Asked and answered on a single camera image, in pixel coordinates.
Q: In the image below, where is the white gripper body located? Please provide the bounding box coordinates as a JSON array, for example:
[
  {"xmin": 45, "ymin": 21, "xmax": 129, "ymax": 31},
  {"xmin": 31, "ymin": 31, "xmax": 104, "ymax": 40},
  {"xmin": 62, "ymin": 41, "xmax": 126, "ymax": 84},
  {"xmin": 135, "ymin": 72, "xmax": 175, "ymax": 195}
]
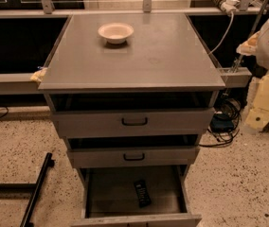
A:
[{"xmin": 236, "ymin": 32, "xmax": 260, "ymax": 56}]

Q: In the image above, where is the black rxbar chocolate bar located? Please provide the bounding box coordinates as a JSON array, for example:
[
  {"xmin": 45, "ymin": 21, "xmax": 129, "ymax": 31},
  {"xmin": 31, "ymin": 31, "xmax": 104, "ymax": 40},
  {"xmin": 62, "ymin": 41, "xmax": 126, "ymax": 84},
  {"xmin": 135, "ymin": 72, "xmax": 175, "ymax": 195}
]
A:
[{"xmin": 134, "ymin": 180, "xmax": 152, "ymax": 208}]

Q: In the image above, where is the grey top drawer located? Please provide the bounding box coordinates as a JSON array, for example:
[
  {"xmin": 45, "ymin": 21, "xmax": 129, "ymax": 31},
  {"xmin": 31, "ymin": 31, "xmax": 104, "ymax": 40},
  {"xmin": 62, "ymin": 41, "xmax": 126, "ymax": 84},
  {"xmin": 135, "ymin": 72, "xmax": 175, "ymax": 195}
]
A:
[{"xmin": 45, "ymin": 94, "xmax": 214, "ymax": 139}]

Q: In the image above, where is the grey drawer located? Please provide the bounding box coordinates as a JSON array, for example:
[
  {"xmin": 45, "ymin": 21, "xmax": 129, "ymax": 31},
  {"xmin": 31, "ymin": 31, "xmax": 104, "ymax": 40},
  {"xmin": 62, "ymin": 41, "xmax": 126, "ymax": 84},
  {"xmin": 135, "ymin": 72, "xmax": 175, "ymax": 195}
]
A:
[
  {"xmin": 71, "ymin": 166, "xmax": 202, "ymax": 227},
  {"xmin": 64, "ymin": 134, "xmax": 201, "ymax": 168},
  {"xmin": 45, "ymin": 94, "xmax": 214, "ymax": 139}
]

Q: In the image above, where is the grey drawer cabinet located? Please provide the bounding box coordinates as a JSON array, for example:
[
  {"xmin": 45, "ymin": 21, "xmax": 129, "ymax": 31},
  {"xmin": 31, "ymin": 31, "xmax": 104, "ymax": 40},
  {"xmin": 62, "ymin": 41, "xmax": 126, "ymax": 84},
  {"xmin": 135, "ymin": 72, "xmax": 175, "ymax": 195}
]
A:
[{"xmin": 38, "ymin": 12, "xmax": 226, "ymax": 227}]

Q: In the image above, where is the grey middle drawer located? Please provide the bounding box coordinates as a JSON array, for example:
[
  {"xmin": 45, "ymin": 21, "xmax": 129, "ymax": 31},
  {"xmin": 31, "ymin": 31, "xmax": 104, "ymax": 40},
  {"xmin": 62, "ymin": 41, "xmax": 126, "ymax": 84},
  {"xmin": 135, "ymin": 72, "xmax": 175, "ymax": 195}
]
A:
[{"xmin": 64, "ymin": 134, "xmax": 201, "ymax": 168}]

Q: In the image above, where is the grey bottom drawer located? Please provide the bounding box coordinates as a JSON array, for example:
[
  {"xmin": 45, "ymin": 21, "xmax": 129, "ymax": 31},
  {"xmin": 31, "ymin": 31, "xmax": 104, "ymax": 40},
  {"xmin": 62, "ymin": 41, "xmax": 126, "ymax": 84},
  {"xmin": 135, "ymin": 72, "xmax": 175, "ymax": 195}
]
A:
[{"xmin": 71, "ymin": 166, "xmax": 202, "ymax": 227}]

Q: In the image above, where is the white power strip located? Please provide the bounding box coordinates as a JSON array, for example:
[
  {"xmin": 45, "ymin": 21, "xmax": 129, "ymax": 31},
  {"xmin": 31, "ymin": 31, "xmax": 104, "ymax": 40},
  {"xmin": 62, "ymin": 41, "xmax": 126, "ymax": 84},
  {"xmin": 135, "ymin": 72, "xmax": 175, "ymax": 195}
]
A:
[{"xmin": 211, "ymin": 0, "xmax": 239, "ymax": 15}]

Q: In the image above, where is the dark blue box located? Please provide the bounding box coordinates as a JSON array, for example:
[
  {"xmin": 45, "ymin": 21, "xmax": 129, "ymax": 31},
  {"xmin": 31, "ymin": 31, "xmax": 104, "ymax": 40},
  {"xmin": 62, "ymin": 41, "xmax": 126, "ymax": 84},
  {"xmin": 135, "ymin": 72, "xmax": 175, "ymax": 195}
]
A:
[{"xmin": 210, "ymin": 113, "xmax": 234, "ymax": 132}]

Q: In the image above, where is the white paper bowl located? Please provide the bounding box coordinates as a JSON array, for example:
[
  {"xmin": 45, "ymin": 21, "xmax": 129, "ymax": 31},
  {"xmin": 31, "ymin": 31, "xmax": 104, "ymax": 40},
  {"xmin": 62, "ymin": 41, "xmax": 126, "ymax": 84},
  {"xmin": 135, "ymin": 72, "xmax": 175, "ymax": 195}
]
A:
[{"xmin": 98, "ymin": 23, "xmax": 134, "ymax": 44}]

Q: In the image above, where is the yellow tape piece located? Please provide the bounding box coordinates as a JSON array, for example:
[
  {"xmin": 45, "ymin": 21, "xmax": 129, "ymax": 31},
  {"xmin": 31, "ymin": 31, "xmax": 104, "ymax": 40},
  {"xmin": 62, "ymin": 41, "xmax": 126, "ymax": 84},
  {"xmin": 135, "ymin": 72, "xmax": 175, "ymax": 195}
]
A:
[{"xmin": 30, "ymin": 67, "xmax": 47, "ymax": 83}]

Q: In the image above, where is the white power cable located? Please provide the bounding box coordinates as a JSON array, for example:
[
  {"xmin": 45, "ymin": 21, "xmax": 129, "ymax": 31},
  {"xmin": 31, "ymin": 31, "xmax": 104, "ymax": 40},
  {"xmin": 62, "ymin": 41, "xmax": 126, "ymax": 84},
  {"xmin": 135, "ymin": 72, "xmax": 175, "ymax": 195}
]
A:
[{"xmin": 207, "ymin": 10, "xmax": 235, "ymax": 56}]

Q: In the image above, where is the black cable bundle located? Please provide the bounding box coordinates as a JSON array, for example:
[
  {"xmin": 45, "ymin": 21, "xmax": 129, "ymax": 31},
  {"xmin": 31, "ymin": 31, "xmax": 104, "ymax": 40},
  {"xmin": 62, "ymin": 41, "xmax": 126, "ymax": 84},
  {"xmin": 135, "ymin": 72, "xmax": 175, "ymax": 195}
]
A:
[{"xmin": 199, "ymin": 97, "xmax": 243, "ymax": 148}]

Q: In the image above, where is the grey metal rail frame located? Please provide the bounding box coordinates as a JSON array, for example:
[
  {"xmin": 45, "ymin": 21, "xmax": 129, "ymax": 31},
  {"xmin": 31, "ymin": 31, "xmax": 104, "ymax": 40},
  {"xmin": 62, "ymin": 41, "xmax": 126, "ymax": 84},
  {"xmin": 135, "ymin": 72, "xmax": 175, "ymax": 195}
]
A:
[{"xmin": 0, "ymin": 0, "xmax": 269, "ymax": 96}]

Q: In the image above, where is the black floor stand frame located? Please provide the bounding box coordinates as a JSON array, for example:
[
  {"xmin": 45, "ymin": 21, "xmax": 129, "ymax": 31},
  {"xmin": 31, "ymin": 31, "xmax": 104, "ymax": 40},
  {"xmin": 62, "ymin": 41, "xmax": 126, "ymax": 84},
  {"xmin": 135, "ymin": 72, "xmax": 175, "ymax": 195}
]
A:
[{"xmin": 0, "ymin": 152, "xmax": 55, "ymax": 227}]

